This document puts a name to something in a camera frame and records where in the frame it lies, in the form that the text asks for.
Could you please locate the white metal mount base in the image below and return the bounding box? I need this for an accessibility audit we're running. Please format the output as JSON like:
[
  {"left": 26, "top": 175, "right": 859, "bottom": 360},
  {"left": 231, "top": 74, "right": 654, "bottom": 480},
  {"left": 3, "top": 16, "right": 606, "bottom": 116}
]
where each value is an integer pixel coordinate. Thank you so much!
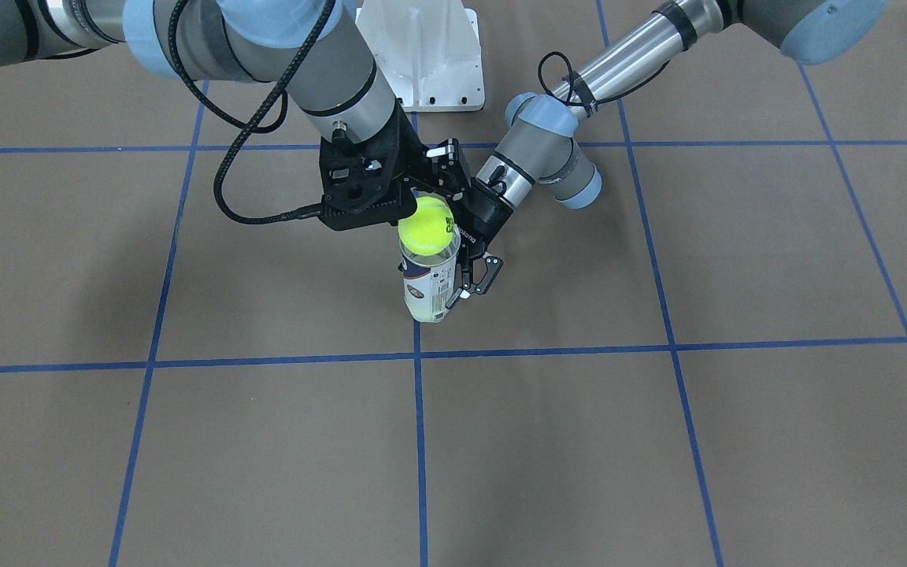
[{"left": 356, "top": 1, "right": 486, "bottom": 113}]

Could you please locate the Wilson tennis ball can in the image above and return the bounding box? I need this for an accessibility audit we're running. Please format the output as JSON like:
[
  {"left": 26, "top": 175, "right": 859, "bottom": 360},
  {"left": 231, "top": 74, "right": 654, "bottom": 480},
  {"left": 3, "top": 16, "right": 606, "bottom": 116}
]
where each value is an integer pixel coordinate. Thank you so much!
[{"left": 399, "top": 235, "right": 461, "bottom": 323}]

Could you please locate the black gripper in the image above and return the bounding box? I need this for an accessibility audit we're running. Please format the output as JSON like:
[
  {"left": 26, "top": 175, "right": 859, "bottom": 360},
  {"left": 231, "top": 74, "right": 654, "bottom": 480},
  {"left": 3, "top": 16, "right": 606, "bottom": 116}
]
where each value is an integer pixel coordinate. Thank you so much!
[
  {"left": 320, "top": 102, "right": 428, "bottom": 206},
  {"left": 414, "top": 138, "right": 516, "bottom": 309}
]

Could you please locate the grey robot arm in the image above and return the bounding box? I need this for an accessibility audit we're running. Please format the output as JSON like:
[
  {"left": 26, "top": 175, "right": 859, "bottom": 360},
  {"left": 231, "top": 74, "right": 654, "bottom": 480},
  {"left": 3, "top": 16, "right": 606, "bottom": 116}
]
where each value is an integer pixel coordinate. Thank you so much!
[
  {"left": 446, "top": 1, "right": 886, "bottom": 306},
  {"left": 0, "top": 1, "right": 472, "bottom": 230}
]

